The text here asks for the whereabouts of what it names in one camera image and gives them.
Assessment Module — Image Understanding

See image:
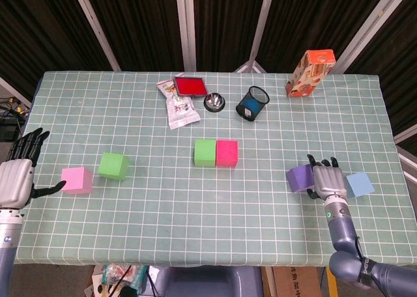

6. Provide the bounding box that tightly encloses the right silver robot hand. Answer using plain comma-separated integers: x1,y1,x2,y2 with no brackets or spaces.
306,153,347,202

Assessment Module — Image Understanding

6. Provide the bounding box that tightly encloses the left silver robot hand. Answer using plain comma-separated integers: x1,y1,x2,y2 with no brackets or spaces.
0,128,67,210

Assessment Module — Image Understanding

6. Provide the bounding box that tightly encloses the purple foam cube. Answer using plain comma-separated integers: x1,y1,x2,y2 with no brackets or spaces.
285,164,317,193

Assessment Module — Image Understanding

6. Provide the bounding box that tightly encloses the magenta foam cube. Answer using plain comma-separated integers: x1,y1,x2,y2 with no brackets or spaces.
215,139,239,167

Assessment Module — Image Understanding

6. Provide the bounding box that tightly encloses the green foam cube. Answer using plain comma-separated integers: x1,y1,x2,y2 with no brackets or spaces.
194,139,218,167
98,152,130,181

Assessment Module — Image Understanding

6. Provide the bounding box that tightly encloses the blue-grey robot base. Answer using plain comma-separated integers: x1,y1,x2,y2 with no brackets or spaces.
143,266,265,297

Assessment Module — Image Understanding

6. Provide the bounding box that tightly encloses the light blue foam cube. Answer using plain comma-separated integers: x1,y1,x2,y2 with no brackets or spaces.
344,172,375,199

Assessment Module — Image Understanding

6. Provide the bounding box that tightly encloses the black electrical equipment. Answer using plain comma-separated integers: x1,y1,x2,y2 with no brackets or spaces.
0,96,32,141

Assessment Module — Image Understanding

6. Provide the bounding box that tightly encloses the light pink foam cube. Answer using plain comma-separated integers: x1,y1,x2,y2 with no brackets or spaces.
60,166,94,195

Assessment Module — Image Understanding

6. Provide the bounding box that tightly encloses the orange biscuit box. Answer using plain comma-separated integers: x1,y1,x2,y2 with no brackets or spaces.
285,49,336,98

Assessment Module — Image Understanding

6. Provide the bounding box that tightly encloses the blue roll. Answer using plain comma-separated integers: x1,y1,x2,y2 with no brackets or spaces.
242,97,263,115

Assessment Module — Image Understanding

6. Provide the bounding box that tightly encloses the brown cardboard box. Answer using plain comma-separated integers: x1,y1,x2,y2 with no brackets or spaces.
272,266,322,297

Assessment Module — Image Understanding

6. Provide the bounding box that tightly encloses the black mesh pen holder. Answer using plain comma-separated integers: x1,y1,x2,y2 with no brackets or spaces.
235,85,270,122

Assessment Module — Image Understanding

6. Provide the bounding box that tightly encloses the green checkered tablecloth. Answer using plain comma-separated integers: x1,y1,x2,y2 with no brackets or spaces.
0,70,407,267

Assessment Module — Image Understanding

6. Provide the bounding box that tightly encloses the plastic bag of snacks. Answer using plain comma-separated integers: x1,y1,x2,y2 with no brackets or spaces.
86,264,149,297

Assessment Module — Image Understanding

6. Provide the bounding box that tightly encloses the silver call bell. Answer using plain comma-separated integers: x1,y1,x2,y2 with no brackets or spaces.
203,92,227,113

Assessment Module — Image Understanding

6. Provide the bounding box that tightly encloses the white snack bag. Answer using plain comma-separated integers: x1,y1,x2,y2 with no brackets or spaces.
156,78,201,131

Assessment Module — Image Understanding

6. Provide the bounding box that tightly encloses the red ink pad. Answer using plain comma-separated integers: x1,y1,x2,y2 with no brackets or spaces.
173,76,209,98

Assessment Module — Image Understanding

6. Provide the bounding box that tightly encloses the dark pleated curtain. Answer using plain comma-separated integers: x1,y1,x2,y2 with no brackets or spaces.
0,0,417,148

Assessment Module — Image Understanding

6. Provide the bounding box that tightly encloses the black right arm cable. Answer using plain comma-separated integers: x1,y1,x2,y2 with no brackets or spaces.
353,236,366,269

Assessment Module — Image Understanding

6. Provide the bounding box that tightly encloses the white frame post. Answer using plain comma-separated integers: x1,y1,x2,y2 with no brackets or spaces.
70,0,122,72
335,0,408,73
393,124,417,147
0,76,33,109
175,0,199,72
233,0,278,74

